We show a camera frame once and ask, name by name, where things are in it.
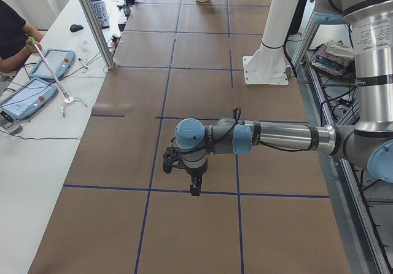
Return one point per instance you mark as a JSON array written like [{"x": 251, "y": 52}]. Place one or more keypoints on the near teach pendant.
[{"x": 25, "y": 101}]

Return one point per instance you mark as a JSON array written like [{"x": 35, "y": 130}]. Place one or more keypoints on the aluminium frame post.
[{"x": 97, "y": 33}]

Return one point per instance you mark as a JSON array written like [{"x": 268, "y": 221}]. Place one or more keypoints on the reacher grabber tool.
[{"x": 68, "y": 99}]

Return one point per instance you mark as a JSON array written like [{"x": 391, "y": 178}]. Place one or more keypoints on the seated person black shirt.
[{"x": 16, "y": 47}]

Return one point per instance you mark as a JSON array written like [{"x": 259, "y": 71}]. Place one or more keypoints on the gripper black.
[{"x": 195, "y": 173}]

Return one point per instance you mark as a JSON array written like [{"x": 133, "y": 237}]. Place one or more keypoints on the far teach pendant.
[{"x": 59, "y": 61}]

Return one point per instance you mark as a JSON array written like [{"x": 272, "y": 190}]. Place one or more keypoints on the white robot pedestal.
[{"x": 267, "y": 65}]

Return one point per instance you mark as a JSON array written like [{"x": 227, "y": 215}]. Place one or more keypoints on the black keyboard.
[{"x": 99, "y": 8}]

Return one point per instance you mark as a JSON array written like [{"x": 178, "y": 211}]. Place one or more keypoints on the black computer mouse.
[{"x": 75, "y": 27}]

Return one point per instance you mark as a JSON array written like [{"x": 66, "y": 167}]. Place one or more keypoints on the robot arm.
[{"x": 367, "y": 144}]

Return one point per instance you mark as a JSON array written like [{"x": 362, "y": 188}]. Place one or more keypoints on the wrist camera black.
[{"x": 171, "y": 159}]

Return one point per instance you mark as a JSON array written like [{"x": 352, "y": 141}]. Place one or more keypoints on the stack of books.
[{"x": 333, "y": 58}]

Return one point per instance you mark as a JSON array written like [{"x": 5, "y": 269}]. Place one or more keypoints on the teach pendant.
[
  {"x": 25, "y": 101},
  {"x": 59, "y": 61}
]

